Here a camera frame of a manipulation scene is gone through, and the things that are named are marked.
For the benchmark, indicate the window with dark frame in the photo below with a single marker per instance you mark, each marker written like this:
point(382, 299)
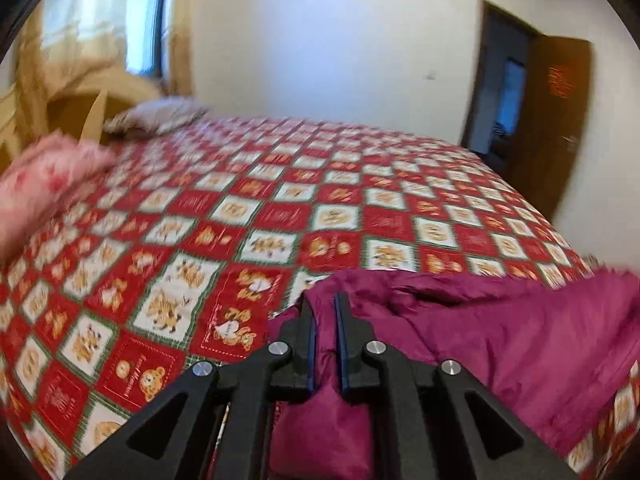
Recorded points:
point(144, 21)

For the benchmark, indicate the pink floral folded blanket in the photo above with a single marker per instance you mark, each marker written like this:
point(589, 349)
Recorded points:
point(34, 187)

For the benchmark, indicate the red paper door decoration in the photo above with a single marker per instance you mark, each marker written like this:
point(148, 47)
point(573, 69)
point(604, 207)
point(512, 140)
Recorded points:
point(560, 81)

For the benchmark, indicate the cream wooden headboard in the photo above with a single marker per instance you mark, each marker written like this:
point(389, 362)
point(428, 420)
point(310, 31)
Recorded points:
point(79, 110)

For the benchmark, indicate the striped grey pillow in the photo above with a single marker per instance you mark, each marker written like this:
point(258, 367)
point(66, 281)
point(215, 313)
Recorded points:
point(156, 118)

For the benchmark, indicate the metal door handle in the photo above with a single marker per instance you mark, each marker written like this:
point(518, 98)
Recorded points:
point(571, 143)

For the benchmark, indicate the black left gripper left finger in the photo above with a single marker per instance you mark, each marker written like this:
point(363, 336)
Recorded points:
point(212, 421)

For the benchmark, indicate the beige patterned side curtain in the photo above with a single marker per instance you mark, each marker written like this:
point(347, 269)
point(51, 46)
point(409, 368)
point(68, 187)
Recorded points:
point(177, 48)

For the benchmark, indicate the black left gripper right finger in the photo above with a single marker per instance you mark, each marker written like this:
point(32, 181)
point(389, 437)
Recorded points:
point(433, 421)

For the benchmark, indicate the magenta quilted down jacket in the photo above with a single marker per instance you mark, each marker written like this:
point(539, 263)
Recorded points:
point(565, 360)

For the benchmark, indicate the red patterned bed quilt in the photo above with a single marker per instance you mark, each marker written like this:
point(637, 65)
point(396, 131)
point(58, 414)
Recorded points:
point(192, 242)

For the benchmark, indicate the brown wooden door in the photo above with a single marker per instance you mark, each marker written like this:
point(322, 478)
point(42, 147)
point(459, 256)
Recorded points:
point(539, 165)

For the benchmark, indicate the brown door frame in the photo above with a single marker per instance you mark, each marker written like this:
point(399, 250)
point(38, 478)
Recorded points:
point(498, 89)

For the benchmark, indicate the beige sheer curtain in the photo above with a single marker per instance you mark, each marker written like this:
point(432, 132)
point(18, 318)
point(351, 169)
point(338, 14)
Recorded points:
point(61, 42)

